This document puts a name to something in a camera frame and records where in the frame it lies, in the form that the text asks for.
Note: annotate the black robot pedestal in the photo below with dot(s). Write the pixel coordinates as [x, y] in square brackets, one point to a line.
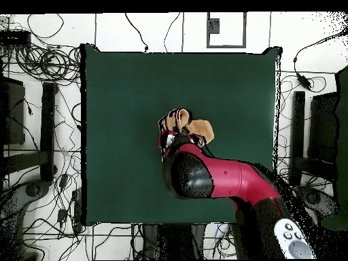
[176, 242]

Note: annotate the grey office chair base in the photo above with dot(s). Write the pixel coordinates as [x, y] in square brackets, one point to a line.
[318, 201]
[32, 190]

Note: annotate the dark grey floor plate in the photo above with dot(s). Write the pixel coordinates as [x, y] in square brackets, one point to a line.
[214, 25]

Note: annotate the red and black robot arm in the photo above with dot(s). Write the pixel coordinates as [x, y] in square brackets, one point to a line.
[225, 176]

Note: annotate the black box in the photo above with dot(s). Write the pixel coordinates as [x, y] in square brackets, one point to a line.
[323, 127]
[12, 114]

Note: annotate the grey square floor frame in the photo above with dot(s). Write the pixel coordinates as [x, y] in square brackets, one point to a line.
[225, 46]

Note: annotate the dark green tablecloth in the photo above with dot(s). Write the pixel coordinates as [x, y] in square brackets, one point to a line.
[136, 95]

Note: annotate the tan terry towel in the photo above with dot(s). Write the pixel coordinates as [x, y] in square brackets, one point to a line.
[202, 130]

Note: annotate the black T-shaped stand base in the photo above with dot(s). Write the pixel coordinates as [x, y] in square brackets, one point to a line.
[298, 130]
[48, 130]

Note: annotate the black power adapter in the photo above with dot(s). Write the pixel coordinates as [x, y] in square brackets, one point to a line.
[63, 180]
[62, 215]

